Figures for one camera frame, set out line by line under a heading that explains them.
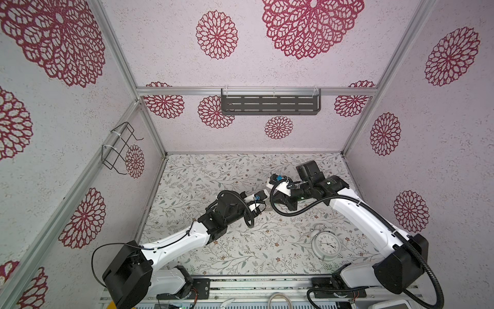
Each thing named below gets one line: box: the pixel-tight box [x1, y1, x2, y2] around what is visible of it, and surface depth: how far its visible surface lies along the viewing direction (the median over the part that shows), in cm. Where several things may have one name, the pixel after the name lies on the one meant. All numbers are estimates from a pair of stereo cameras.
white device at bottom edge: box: [367, 299, 412, 309], surface depth 69 cm
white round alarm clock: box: [310, 222, 343, 262], surface depth 83 cm
